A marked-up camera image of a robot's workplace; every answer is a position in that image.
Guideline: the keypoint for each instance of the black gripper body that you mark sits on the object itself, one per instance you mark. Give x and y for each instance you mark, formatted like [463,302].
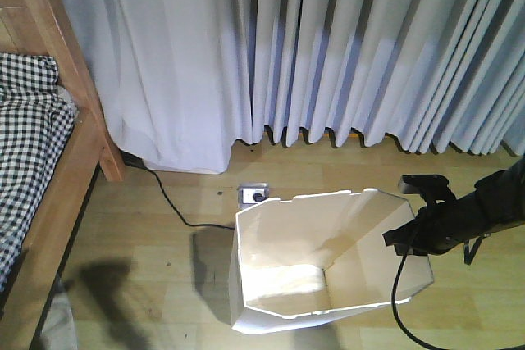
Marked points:
[407,239]

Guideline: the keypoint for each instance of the white plastic trash bin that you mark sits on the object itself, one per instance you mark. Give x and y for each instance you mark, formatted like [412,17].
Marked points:
[319,258]

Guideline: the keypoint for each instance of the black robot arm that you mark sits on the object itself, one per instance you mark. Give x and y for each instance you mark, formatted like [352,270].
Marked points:
[495,204]

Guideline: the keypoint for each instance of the white floor power socket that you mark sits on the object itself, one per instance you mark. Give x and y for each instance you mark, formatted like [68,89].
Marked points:
[252,193]

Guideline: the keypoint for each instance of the white pleated curtain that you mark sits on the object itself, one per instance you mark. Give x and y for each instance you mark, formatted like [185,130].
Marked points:
[181,80]

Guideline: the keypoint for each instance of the black white checkered bedding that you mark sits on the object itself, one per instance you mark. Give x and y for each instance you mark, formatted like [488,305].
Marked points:
[37,117]

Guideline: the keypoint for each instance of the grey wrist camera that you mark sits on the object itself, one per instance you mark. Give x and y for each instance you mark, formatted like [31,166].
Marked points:
[432,188]

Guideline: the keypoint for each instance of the wooden bed frame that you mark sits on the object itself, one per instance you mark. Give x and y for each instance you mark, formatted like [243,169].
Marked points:
[42,27]

